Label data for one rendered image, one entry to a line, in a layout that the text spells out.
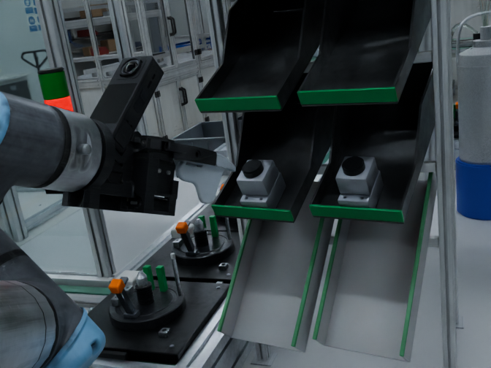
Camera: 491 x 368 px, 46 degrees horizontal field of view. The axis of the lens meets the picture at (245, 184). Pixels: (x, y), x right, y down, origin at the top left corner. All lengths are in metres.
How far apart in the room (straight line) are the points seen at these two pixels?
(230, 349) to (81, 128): 0.62
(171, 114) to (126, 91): 5.74
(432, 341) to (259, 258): 0.37
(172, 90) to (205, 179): 5.73
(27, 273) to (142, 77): 0.23
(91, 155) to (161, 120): 5.63
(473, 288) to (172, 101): 5.32
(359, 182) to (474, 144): 0.86
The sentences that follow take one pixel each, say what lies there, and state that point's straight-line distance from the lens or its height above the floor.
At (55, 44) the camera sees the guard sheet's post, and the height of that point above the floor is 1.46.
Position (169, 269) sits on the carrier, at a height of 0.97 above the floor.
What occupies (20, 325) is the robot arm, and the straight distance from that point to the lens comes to 0.41.
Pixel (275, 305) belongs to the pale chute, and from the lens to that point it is 0.94.
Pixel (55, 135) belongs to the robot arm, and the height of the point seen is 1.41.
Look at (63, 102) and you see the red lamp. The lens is 1.19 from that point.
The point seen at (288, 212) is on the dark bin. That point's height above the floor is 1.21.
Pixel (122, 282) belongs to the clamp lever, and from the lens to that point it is 1.02.
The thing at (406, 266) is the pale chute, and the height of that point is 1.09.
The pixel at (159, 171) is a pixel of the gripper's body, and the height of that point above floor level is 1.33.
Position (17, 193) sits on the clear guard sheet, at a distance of 1.39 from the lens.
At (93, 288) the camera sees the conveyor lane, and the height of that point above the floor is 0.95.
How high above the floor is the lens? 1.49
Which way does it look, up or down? 17 degrees down
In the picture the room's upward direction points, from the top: 8 degrees counter-clockwise
